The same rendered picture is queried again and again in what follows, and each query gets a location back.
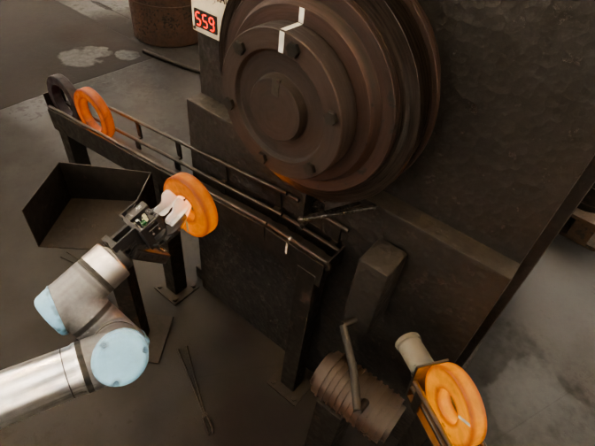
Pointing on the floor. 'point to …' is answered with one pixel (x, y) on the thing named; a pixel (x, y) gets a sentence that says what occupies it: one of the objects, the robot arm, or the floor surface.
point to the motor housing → (383, 399)
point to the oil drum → (163, 22)
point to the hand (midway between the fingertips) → (189, 199)
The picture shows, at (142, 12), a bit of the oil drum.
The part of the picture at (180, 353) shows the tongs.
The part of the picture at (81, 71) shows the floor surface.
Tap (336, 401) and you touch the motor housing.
